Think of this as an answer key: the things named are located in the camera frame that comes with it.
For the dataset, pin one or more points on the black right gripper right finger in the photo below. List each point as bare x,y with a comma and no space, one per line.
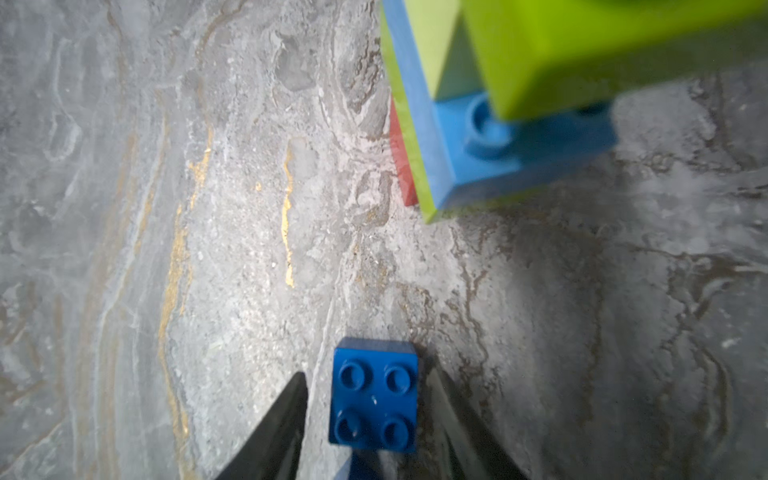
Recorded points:
466,447

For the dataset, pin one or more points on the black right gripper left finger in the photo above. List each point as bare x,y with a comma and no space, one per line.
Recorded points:
273,449

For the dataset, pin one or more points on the dark blue lego brick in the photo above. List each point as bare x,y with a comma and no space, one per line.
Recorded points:
374,395

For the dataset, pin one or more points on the lime green square lego brick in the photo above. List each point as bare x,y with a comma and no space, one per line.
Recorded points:
430,213

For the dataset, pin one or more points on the red lego brick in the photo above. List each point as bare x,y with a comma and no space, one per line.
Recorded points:
400,158

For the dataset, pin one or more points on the light blue lego plate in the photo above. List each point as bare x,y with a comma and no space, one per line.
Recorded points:
470,156

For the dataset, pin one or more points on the pale green small lego brick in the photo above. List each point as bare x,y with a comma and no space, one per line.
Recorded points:
444,48

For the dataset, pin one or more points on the lime green long lego brick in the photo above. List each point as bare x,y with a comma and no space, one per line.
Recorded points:
541,57

